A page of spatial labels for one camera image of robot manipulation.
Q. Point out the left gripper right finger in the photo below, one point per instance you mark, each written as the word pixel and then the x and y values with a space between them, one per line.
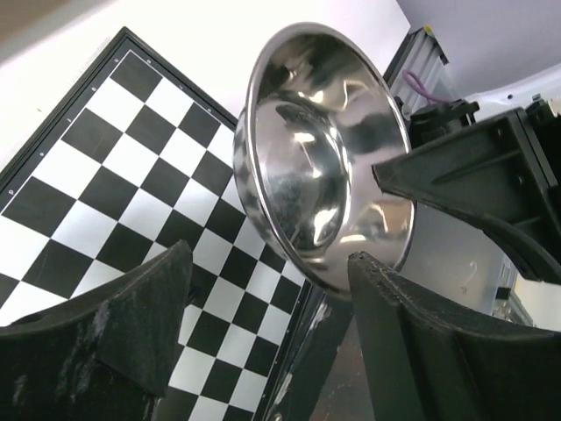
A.
pixel 429 358

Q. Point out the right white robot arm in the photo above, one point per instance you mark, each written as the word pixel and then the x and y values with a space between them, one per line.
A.
pixel 440 119

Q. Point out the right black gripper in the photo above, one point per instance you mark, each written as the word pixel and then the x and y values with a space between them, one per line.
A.
pixel 501 176

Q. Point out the steel pet bowl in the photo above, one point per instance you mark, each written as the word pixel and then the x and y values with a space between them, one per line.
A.
pixel 318 116

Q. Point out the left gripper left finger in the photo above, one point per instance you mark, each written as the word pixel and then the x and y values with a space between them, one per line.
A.
pixel 107 354

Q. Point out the black white chessboard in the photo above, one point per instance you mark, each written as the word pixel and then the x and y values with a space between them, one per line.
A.
pixel 134 158

